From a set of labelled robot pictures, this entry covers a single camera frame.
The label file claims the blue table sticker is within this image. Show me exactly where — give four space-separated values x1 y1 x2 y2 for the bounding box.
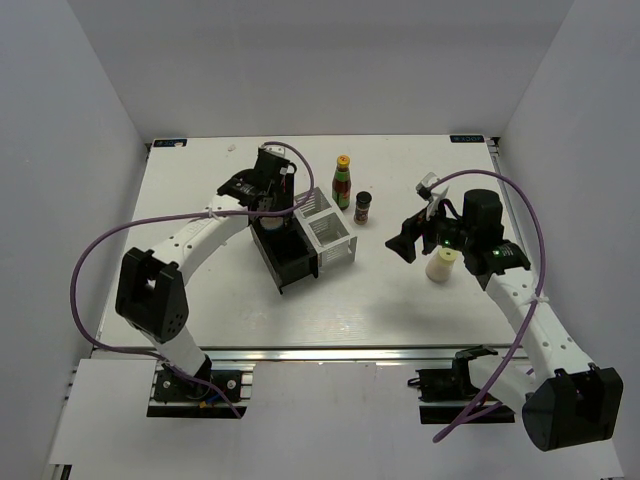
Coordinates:
152 138 187 148
449 134 485 144

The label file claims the spice jar with brown label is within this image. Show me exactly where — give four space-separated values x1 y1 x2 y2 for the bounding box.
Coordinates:
354 191 372 225

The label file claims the black slotted organizer box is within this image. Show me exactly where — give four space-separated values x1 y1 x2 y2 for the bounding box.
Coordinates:
250 216 319 294

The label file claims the cream squeeze bottle yellow top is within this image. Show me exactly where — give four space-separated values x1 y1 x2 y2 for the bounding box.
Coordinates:
425 247 458 283

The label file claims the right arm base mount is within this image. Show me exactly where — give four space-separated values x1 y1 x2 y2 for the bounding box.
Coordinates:
407 345 515 425

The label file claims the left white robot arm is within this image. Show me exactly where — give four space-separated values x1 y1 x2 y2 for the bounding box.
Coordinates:
115 141 357 399

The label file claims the silver lid spice jar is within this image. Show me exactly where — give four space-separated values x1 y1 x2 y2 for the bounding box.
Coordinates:
259 216 289 233

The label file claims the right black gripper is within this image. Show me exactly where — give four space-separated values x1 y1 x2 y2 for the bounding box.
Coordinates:
385 194 474 263

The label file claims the aluminium front rail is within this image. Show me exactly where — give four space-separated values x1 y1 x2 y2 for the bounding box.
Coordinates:
89 344 531 365

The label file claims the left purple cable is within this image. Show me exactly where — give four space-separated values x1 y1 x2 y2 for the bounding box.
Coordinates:
70 141 318 420

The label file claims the white slotted organizer box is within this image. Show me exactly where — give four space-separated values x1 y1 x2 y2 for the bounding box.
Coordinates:
294 187 357 272

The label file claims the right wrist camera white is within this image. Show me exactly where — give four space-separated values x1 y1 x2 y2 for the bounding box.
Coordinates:
416 172 449 215

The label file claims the red sauce bottle green label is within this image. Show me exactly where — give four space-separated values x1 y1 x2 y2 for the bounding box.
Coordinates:
332 155 351 210

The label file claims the left blue table sticker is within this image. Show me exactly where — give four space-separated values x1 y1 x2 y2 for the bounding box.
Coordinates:
152 138 187 148

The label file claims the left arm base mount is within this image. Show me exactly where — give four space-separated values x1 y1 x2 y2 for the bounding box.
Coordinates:
147 362 254 419

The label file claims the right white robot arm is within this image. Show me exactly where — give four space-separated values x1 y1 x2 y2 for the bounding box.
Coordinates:
385 189 623 451

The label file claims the right blue table sticker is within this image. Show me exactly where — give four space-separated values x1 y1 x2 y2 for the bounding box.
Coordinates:
449 134 485 144

